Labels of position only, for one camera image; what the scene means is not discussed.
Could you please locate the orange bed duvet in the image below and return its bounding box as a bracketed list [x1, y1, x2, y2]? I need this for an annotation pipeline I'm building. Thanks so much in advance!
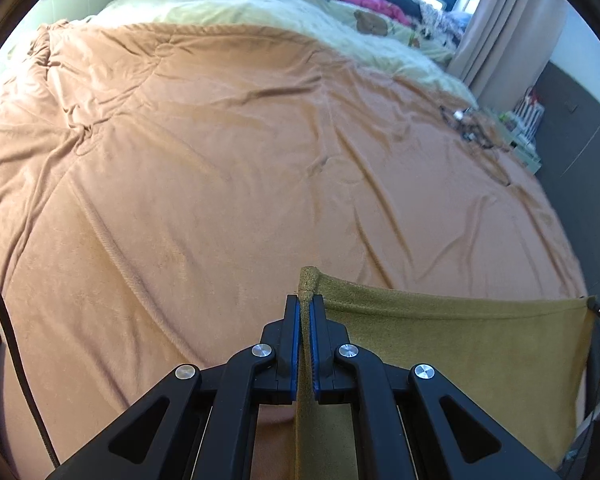
[0, 24, 586, 458]

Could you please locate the striped gift bag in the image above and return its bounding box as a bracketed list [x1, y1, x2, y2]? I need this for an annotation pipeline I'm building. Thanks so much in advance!
[514, 87, 545, 142]

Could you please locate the pink plush cloth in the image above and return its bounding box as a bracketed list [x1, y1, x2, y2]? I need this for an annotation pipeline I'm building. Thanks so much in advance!
[341, 0, 412, 26]

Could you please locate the black cable bundle on bed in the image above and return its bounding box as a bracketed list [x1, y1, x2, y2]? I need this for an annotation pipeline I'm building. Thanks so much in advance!
[438, 104, 513, 188]

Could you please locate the cream yellow blanket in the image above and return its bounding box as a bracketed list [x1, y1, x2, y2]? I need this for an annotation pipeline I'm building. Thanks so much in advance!
[86, 0, 479, 106]

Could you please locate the olive graphic t-shirt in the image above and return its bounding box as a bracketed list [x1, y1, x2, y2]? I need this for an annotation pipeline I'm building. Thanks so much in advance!
[298, 266, 594, 468]

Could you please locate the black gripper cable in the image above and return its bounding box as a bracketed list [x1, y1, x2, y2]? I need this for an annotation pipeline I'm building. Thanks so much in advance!
[0, 251, 63, 468]

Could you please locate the right pink curtain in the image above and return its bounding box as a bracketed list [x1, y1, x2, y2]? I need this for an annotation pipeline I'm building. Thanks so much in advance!
[448, 0, 568, 112]

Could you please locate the cream bedside drawer cabinet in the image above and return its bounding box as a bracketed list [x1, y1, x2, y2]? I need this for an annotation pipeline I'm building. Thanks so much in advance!
[484, 108, 542, 174]

